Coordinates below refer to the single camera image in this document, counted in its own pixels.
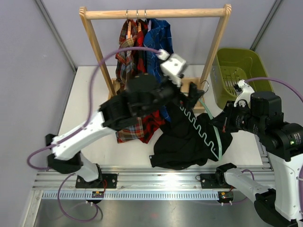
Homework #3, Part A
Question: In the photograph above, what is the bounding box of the aluminium mounting rail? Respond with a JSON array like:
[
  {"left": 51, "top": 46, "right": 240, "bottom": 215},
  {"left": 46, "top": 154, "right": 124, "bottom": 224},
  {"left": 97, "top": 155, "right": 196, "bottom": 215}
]
[{"left": 32, "top": 165, "right": 290, "bottom": 201}]

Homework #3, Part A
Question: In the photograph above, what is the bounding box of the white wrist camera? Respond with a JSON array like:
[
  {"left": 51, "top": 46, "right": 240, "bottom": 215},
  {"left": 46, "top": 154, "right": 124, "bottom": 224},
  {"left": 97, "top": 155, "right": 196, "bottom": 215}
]
[
  {"left": 156, "top": 49, "right": 188, "bottom": 88},
  {"left": 233, "top": 80, "right": 255, "bottom": 107}
]

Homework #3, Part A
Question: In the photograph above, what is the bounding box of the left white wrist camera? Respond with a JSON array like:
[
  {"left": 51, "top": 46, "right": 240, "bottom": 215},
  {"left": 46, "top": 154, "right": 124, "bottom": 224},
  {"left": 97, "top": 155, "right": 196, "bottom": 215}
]
[{"left": 156, "top": 49, "right": 188, "bottom": 88}]

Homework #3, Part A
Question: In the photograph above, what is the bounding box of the wooden hanger of brown shirt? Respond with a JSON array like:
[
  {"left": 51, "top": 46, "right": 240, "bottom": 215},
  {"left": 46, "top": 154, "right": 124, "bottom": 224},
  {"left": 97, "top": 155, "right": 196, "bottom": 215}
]
[{"left": 126, "top": 10, "right": 132, "bottom": 39}]

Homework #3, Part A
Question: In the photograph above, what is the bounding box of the green plastic basket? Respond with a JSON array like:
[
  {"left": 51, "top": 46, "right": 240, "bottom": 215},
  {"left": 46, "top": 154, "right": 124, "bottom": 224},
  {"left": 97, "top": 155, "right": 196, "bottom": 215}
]
[{"left": 210, "top": 48, "right": 267, "bottom": 109}]

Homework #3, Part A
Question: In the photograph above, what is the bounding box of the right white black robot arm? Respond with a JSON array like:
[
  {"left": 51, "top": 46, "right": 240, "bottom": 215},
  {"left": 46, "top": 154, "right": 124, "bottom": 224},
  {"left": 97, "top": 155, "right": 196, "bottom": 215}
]
[{"left": 210, "top": 91, "right": 303, "bottom": 227}]

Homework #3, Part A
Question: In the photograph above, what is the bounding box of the mint green hanger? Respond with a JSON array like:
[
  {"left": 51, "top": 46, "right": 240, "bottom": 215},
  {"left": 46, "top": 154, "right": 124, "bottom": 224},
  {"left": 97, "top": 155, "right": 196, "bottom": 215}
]
[{"left": 179, "top": 80, "right": 223, "bottom": 161}]

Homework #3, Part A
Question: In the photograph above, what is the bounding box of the wooden clothes rack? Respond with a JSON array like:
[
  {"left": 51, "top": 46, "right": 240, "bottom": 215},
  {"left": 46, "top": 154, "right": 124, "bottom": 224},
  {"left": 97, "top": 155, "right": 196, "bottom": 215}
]
[{"left": 79, "top": 3, "right": 232, "bottom": 113}]

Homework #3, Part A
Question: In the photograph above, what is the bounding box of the lilac hanger of blue shirt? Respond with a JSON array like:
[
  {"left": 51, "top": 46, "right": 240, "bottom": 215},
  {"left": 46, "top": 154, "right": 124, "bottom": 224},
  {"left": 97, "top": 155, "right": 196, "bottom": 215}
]
[{"left": 144, "top": 9, "right": 152, "bottom": 32}]

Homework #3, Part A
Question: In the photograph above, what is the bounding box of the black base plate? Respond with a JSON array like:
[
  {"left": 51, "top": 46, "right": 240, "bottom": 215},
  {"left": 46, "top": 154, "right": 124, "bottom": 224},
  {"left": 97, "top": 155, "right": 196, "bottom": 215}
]
[
  {"left": 75, "top": 173, "right": 118, "bottom": 189},
  {"left": 199, "top": 174, "right": 235, "bottom": 190}
]

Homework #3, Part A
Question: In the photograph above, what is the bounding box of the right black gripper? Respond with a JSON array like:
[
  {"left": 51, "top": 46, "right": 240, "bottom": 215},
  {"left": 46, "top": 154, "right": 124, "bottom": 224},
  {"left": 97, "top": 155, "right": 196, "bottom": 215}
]
[{"left": 211, "top": 100, "right": 265, "bottom": 134}]

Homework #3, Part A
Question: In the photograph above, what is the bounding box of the blue plaid shirt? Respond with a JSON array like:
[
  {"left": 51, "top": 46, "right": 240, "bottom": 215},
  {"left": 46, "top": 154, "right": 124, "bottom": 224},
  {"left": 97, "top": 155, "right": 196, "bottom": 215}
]
[{"left": 143, "top": 18, "right": 175, "bottom": 122}]

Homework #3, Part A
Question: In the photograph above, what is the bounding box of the red black plaid shirt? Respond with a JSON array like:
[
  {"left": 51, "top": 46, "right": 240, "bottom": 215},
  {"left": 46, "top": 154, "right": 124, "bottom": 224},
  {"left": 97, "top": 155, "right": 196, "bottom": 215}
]
[{"left": 132, "top": 18, "right": 166, "bottom": 144}]

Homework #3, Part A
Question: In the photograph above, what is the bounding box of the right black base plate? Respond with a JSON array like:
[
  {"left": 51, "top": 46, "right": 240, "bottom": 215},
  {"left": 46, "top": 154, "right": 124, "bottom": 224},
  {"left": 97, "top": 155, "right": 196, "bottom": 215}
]
[{"left": 199, "top": 174, "right": 235, "bottom": 190}]

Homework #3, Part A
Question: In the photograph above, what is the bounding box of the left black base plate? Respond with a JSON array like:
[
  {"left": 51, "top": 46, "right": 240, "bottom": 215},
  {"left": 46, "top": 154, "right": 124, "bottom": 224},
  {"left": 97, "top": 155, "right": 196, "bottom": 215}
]
[{"left": 75, "top": 173, "right": 118, "bottom": 189}]

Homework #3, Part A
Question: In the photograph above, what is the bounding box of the brown plaid shirt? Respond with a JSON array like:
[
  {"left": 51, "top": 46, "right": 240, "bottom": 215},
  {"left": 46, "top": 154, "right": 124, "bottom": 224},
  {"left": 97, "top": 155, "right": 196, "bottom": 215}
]
[{"left": 116, "top": 19, "right": 143, "bottom": 143}]

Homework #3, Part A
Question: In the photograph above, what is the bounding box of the wooden hanger of red shirt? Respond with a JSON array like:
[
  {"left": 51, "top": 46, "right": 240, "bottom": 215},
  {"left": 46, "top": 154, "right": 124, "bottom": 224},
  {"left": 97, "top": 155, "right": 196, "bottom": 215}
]
[{"left": 136, "top": 10, "right": 143, "bottom": 33}]

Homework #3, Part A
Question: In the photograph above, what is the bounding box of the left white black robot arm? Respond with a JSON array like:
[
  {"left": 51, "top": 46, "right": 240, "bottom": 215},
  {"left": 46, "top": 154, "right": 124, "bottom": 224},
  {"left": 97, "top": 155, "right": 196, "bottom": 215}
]
[{"left": 47, "top": 74, "right": 204, "bottom": 188}]

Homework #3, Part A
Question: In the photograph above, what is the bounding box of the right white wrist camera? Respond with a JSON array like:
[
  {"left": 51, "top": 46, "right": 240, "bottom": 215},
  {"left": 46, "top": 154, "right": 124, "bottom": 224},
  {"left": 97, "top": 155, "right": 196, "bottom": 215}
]
[{"left": 233, "top": 80, "right": 255, "bottom": 107}]

